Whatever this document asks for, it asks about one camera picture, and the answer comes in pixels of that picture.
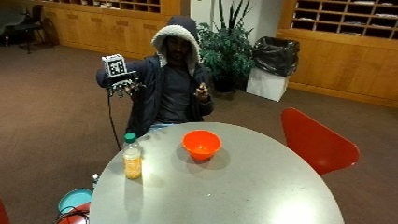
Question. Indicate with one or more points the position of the white marker cube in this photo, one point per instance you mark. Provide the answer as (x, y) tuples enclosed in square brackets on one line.
[(114, 65)]

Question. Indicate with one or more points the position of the person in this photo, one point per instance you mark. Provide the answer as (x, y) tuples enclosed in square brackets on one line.
[(173, 74)]

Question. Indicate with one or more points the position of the green potted plant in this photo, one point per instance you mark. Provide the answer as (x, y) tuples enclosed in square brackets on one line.
[(225, 49)]

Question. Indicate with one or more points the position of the white bin black bag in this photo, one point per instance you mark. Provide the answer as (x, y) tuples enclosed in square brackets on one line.
[(271, 68)]

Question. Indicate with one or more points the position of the orange plastic bowl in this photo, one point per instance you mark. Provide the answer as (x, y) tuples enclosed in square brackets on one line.
[(201, 144)]

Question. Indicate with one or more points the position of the wooden cabinet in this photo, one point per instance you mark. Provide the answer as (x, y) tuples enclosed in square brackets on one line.
[(107, 31), (343, 67)]

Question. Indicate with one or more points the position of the orange juice bottle green cap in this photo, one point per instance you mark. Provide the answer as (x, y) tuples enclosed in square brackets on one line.
[(131, 158)]

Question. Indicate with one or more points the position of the wooden pigeonhole shelf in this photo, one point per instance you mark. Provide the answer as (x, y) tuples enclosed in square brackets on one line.
[(346, 17), (123, 4)]

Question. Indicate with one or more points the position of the black chair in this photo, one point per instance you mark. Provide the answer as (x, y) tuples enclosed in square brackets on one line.
[(30, 25)]

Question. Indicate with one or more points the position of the red chair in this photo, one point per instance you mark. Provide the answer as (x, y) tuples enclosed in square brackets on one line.
[(312, 143)]

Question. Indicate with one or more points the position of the teal round plate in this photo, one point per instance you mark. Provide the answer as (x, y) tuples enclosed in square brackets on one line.
[(73, 199)]

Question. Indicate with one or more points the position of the red round seat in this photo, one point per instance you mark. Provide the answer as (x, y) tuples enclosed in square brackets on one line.
[(76, 214)]

